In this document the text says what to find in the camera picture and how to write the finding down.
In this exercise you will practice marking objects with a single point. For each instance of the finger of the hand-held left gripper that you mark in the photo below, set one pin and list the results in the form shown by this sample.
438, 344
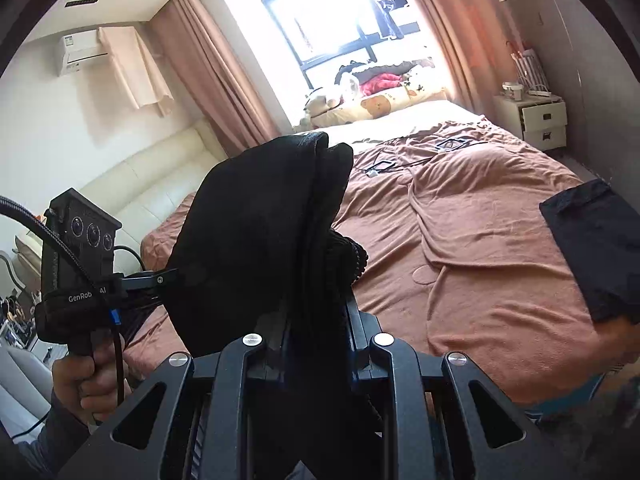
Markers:
150, 280

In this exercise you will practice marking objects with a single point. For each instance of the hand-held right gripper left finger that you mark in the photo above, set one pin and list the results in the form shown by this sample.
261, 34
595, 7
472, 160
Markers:
250, 357

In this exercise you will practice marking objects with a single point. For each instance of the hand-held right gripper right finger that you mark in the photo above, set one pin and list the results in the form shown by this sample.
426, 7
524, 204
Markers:
387, 360

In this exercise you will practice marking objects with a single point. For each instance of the black pants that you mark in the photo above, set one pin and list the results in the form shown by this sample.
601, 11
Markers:
260, 220

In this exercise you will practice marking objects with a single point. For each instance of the person's left forearm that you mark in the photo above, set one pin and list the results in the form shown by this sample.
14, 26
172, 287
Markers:
55, 440

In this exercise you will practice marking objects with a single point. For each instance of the person's left hand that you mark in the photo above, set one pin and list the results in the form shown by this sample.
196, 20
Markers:
75, 380

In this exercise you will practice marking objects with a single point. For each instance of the cream padded headboard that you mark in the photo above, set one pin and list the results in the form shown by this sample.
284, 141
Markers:
160, 175

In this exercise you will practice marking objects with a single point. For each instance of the brown blanket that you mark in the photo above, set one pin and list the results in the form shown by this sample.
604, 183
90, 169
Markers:
475, 240

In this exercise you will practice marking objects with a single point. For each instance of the smartphone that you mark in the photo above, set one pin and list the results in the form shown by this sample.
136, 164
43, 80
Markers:
382, 166

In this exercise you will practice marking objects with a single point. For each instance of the pink cloth cover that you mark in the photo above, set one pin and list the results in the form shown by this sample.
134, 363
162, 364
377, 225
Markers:
137, 67

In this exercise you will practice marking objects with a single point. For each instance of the white air conditioner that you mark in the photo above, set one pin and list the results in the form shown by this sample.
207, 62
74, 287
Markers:
80, 52

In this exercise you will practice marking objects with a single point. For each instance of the pink curtain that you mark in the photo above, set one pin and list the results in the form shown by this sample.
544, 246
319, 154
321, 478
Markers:
450, 25
210, 70

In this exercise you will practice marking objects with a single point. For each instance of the folded black garment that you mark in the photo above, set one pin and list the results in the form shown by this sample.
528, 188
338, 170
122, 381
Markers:
592, 245

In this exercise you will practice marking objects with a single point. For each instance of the cream pillow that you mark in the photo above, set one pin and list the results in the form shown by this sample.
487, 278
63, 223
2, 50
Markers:
400, 120

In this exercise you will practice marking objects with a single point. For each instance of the beige plush toy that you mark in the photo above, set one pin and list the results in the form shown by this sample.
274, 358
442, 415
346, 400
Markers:
320, 102

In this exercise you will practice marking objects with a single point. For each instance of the bear print pillow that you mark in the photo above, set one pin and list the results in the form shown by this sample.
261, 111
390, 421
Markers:
385, 102

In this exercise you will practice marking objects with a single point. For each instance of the ceiling air vent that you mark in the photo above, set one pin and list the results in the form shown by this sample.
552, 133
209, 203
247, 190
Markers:
81, 2

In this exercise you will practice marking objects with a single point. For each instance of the red cloth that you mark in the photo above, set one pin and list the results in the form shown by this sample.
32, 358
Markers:
382, 84

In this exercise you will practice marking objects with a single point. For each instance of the black and white plush toy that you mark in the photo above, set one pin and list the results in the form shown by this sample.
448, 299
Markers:
350, 82

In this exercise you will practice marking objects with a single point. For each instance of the white nightstand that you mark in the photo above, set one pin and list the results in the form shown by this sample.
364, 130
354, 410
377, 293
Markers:
537, 122

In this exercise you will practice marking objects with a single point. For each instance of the white mug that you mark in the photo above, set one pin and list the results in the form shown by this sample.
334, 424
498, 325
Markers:
512, 91

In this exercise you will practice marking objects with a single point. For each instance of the white power strip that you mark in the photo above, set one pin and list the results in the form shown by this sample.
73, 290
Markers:
542, 94

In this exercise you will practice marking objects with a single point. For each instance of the window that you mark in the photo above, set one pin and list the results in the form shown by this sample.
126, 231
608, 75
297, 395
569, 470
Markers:
330, 25

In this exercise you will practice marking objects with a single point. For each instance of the white rack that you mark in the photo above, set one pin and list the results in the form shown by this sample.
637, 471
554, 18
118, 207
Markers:
530, 70

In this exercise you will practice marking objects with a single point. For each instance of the hanging dark clothes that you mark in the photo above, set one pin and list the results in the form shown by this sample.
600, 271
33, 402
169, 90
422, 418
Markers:
380, 0

